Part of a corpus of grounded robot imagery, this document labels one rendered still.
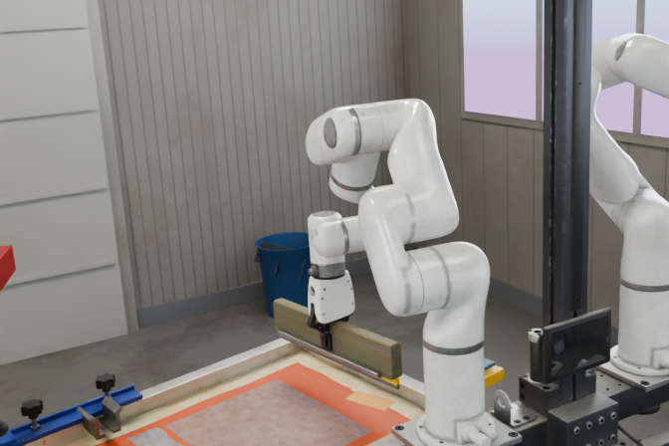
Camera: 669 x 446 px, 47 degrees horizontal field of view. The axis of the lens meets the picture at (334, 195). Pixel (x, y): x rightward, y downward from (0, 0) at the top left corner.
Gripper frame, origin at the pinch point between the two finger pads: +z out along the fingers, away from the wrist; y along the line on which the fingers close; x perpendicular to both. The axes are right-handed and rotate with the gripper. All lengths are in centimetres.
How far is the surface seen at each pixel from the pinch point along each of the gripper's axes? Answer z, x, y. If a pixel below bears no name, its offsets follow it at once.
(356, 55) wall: -45, 261, 244
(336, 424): 14.6, -8.9, -7.6
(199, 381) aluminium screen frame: 11.9, 26.0, -20.1
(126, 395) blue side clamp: 9.7, 28.1, -37.3
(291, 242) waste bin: 67, 258, 177
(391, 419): 14.7, -15.8, 1.9
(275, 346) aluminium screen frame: 10.7, 26.4, 2.2
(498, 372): 15.1, -17.8, 35.1
